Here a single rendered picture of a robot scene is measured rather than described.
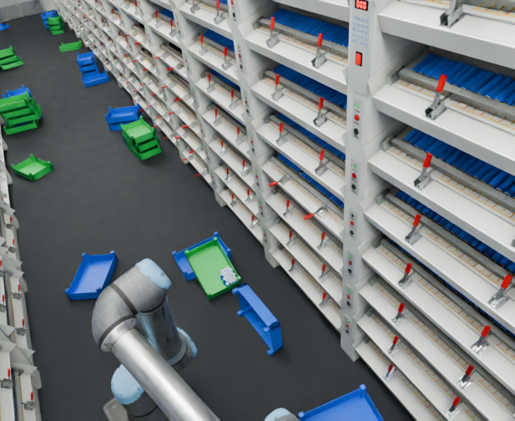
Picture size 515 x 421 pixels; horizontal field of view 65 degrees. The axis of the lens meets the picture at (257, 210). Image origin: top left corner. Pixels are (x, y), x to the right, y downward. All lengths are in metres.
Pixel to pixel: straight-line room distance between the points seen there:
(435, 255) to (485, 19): 0.59
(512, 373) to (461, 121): 0.66
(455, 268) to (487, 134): 0.39
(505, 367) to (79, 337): 1.93
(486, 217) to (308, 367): 1.21
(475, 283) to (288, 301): 1.24
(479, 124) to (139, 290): 0.94
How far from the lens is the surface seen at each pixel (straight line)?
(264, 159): 1.90
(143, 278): 1.22
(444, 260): 1.20
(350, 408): 1.92
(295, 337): 2.09
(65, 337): 2.46
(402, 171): 1.16
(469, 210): 1.06
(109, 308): 1.20
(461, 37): 0.91
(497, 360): 1.29
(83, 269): 2.75
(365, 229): 1.39
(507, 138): 0.95
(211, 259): 2.39
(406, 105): 1.06
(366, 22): 1.08
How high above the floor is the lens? 1.75
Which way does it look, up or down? 39 degrees down
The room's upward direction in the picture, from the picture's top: 9 degrees counter-clockwise
